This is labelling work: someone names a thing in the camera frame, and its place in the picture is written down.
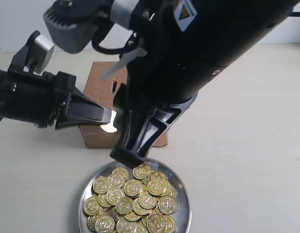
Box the gold coin far left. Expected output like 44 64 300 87
83 196 102 216

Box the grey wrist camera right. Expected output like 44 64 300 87
43 0 113 54

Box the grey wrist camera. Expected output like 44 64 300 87
43 0 113 54
8 31 55 74

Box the black cable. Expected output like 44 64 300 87
91 14 141 55

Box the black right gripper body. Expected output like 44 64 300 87
128 0 237 114

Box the round steel plate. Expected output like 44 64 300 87
78 156 192 233

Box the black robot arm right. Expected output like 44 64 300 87
110 0 297 168

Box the gold coin upper left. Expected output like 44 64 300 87
92 176 111 194

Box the gold coin bottom right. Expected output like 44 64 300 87
147 214 166 233

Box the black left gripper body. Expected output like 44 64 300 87
0 70 76 128

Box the gold coin bottom left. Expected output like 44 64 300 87
94 214 115 233

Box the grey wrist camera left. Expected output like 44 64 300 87
8 31 55 74

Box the gold coin upper right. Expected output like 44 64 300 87
148 179 165 196

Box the gold coin right side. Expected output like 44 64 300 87
158 196 177 215

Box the brown cardboard slot box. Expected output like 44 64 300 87
78 62 169 149

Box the gold coin centre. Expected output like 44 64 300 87
123 179 143 197

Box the gold coin top of pile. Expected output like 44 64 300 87
133 164 150 180

